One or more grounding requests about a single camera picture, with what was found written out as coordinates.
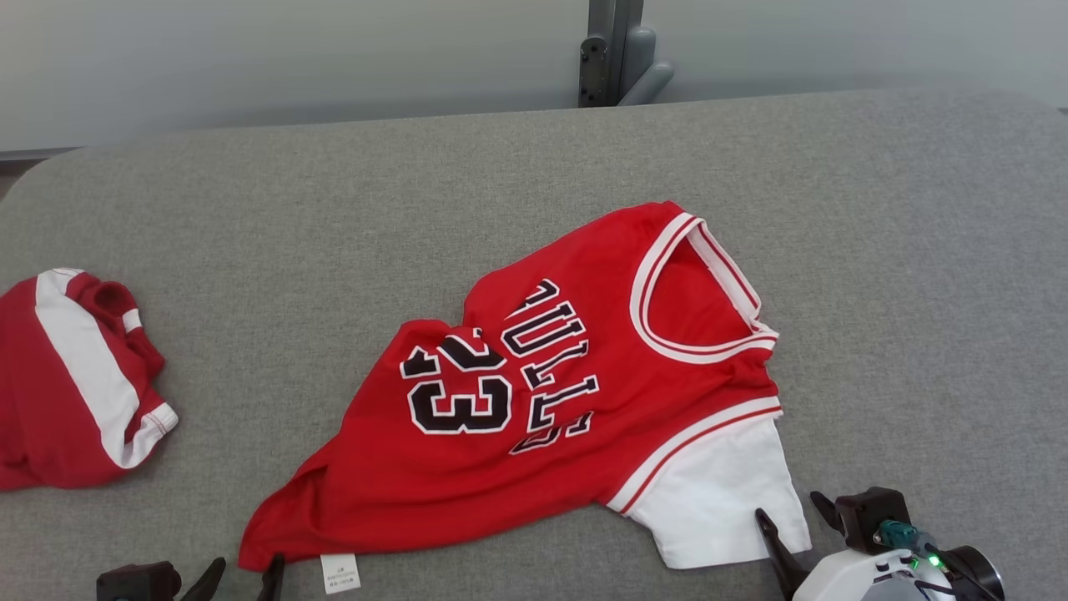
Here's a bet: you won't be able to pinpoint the black post bracket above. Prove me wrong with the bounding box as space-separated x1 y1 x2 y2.
578 35 610 109

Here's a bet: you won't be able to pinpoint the grey rounded post handle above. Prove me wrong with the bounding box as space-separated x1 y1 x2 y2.
619 25 675 107

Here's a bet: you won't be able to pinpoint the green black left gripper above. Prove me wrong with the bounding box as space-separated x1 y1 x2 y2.
95 552 287 601

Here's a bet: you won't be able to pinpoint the grey fabric sofa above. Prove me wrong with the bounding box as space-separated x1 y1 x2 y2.
0 88 1068 601

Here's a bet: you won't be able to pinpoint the red Bulls 23 jersey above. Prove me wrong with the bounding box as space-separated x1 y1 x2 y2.
238 200 814 595

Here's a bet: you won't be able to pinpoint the grey window sill ledge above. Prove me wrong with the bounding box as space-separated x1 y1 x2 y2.
0 147 88 164

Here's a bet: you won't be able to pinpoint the teal cable connector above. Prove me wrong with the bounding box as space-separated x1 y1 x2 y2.
874 519 929 557

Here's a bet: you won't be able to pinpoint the red white shorts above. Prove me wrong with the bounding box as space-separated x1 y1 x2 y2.
0 267 180 492

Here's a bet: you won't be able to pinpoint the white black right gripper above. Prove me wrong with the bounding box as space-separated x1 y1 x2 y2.
755 487 954 601

